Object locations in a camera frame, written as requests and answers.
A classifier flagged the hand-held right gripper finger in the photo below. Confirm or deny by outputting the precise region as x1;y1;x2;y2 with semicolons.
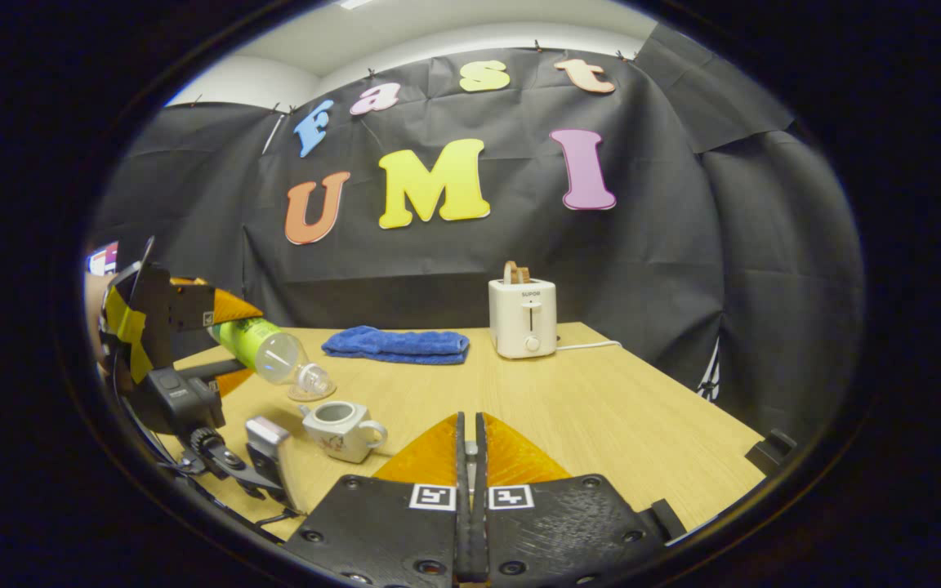
475;412;653;588
284;412;471;588

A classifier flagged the clear water bottle green label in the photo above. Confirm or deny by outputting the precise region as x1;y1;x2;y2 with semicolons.
209;317;337;401

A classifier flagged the round cork coaster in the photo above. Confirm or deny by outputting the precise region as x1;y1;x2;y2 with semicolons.
287;381;338;403

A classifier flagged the white teacup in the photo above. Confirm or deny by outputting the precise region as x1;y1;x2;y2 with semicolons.
300;400;389;465

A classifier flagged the computer monitor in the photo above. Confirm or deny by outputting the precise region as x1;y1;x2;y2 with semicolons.
87;241;120;277

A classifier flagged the blue towel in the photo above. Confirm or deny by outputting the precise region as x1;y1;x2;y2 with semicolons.
322;326;471;366

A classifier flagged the white toaster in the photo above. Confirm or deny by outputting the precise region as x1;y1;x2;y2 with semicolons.
488;278;558;360

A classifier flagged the black backdrop cloth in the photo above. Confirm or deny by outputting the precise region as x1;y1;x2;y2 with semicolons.
87;23;865;446

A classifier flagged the black table clamp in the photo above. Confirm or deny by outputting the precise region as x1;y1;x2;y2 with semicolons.
746;430;798;476
650;499;689;541

